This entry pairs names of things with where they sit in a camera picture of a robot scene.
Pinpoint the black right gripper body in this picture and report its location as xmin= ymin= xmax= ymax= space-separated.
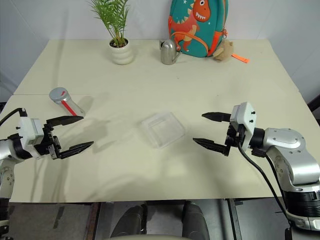
xmin=224 ymin=121 xmax=246 ymax=152

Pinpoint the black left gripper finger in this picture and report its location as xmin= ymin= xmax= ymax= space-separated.
xmin=56 ymin=140 xmax=95 ymax=160
xmin=45 ymin=115 xmax=84 ymax=127

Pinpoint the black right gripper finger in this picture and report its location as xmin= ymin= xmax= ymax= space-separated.
xmin=201 ymin=112 xmax=232 ymax=124
xmin=192 ymin=137 xmax=231 ymax=157

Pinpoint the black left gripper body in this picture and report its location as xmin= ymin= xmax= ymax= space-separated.
xmin=33 ymin=123 xmax=62 ymax=160

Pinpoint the grey bottle with red stripe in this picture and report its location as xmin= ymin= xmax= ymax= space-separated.
xmin=48 ymin=86 xmax=86 ymax=117

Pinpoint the clear plastic container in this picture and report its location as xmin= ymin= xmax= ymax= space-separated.
xmin=140 ymin=111 xmax=186 ymax=150

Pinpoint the beige plush toy pendant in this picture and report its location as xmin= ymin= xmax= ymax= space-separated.
xmin=212 ymin=39 xmax=235 ymax=62

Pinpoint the dark rounded robot leg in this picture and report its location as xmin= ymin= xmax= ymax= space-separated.
xmin=109 ymin=202 xmax=148 ymax=238
xmin=181 ymin=200 xmax=211 ymax=240

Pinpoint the silver metal watering can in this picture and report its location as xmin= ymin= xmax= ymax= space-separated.
xmin=159 ymin=38 xmax=183 ymax=65

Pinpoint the white ribbed plant pot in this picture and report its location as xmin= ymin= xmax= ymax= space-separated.
xmin=108 ymin=37 xmax=134 ymax=66

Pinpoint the teal dinosaur backpack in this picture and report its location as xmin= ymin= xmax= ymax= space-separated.
xmin=167 ymin=0 xmax=229 ymax=58

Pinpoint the green potted plant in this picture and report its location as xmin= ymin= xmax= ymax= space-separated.
xmin=87 ymin=0 xmax=131 ymax=48

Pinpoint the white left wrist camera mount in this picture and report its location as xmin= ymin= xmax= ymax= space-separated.
xmin=15 ymin=117 xmax=45 ymax=159

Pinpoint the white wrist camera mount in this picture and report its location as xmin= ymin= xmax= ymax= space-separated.
xmin=15 ymin=117 xmax=45 ymax=159
xmin=229 ymin=101 xmax=256 ymax=152

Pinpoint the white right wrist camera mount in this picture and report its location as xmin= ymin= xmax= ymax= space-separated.
xmin=229 ymin=101 xmax=256 ymax=152

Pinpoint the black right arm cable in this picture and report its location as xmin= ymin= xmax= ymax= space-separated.
xmin=237 ymin=143 xmax=292 ymax=221

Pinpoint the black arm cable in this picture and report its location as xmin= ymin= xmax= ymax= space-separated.
xmin=0 ymin=107 xmax=28 ymax=126
xmin=237 ymin=143 xmax=292 ymax=221

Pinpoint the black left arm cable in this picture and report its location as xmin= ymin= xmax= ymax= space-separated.
xmin=0 ymin=107 xmax=28 ymax=126

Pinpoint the orange backpack strap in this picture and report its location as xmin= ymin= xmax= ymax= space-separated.
xmin=231 ymin=53 xmax=251 ymax=64

